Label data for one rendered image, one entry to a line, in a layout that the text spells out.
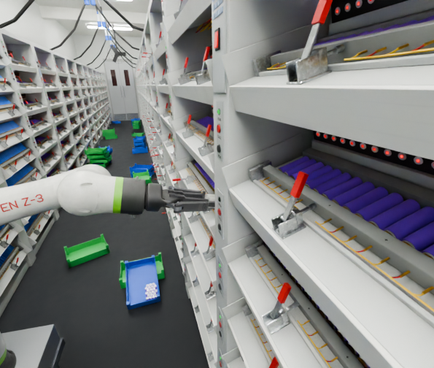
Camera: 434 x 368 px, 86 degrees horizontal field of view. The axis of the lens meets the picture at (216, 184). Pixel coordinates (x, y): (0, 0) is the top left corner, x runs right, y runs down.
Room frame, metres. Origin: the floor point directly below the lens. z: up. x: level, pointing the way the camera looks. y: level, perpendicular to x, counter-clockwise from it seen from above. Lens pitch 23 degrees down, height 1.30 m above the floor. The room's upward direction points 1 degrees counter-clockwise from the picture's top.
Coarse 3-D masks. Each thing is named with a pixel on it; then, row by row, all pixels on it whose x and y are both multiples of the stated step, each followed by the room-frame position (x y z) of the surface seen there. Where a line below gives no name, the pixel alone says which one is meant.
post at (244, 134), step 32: (256, 0) 0.47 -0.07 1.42; (288, 0) 0.48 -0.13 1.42; (256, 32) 0.47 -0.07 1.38; (320, 32) 0.51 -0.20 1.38; (224, 96) 0.47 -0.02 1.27; (224, 128) 0.47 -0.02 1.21; (256, 128) 0.47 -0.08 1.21; (288, 128) 0.49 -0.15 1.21; (224, 160) 0.47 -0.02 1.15; (224, 192) 0.47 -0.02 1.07; (224, 224) 0.47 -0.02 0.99; (224, 256) 0.47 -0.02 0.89; (224, 288) 0.47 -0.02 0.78; (224, 320) 0.47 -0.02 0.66; (224, 352) 0.47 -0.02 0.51
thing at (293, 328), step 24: (240, 240) 0.46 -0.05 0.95; (240, 264) 0.44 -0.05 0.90; (264, 264) 0.41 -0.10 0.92; (240, 288) 0.39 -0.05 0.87; (264, 288) 0.36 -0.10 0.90; (288, 288) 0.29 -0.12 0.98; (264, 312) 0.31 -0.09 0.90; (288, 312) 0.30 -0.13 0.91; (312, 312) 0.28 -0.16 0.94; (288, 336) 0.26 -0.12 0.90; (312, 336) 0.25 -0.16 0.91; (336, 336) 0.23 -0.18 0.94; (288, 360) 0.23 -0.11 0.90; (312, 360) 0.22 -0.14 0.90; (336, 360) 0.22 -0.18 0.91; (360, 360) 0.20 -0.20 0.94
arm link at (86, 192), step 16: (80, 176) 0.50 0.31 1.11; (96, 176) 0.52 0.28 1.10; (64, 192) 0.47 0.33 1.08; (80, 192) 0.47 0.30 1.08; (96, 192) 0.48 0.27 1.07; (112, 192) 0.50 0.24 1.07; (64, 208) 0.47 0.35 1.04; (80, 208) 0.46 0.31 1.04; (96, 208) 0.48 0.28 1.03; (112, 208) 0.49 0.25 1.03
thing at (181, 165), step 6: (192, 156) 1.14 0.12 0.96; (180, 162) 1.12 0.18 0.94; (186, 162) 1.13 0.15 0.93; (192, 162) 1.12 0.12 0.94; (180, 168) 1.12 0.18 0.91; (186, 168) 1.12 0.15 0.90; (180, 174) 1.07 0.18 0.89; (186, 174) 1.05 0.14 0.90; (186, 186) 0.95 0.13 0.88; (192, 186) 0.91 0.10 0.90; (198, 186) 0.89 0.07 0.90; (204, 216) 0.67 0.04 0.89; (210, 216) 0.66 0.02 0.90; (204, 222) 0.70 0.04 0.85; (210, 222) 0.63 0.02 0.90; (210, 228) 0.54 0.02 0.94
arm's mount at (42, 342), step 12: (12, 336) 0.62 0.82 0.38; (24, 336) 0.62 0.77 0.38; (36, 336) 0.62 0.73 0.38; (48, 336) 0.62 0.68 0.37; (12, 348) 0.57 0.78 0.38; (24, 348) 0.58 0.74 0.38; (36, 348) 0.58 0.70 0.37; (48, 348) 0.59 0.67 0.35; (24, 360) 0.54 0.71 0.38; (36, 360) 0.54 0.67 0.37; (48, 360) 0.57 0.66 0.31
